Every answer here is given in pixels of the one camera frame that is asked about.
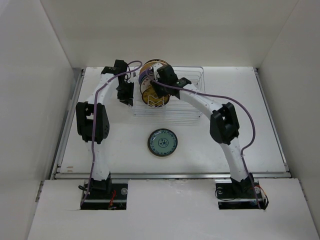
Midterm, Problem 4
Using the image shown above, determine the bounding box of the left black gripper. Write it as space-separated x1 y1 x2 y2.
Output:
116 81 134 107

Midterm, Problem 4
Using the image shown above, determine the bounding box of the white orange sunburst plate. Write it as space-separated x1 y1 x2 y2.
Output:
139 77 153 94

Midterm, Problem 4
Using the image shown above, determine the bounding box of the yellow patterned plate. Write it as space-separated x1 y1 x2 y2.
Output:
142 87 170 108
148 151 177 159

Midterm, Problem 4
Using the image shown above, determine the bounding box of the teal patterned plate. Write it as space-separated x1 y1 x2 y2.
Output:
147 128 178 155

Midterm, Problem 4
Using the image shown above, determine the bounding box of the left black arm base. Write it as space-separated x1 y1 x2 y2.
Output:
78 182 129 211

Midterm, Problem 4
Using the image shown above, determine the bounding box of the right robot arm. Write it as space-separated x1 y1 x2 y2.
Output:
145 65 256 197

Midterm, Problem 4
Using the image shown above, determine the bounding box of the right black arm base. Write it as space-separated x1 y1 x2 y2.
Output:
214 180 270 210

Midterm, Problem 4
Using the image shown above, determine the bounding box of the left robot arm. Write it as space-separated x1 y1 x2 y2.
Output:
75 59 134 200

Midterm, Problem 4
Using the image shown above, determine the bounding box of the white blue rimmed plate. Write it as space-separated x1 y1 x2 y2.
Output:
138 73 154 85

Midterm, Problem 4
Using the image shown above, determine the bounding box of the purple plate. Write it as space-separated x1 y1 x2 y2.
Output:
138 70 147 81

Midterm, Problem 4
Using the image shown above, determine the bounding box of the dark rimmed back plate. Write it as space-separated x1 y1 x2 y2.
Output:
144 59 168 67

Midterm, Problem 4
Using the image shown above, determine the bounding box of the tan plate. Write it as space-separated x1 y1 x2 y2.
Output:
139 62 155 75

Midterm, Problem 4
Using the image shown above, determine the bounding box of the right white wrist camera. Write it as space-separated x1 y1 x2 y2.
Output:
149 62 164 81

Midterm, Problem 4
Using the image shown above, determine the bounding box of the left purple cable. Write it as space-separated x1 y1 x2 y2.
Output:
80 59 143 206

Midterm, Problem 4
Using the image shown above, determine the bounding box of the white wire dish rack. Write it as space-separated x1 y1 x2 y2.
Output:
130 66 205 121

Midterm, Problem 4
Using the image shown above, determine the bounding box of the metal table edge rail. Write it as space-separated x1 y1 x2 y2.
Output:
51 171 292 180

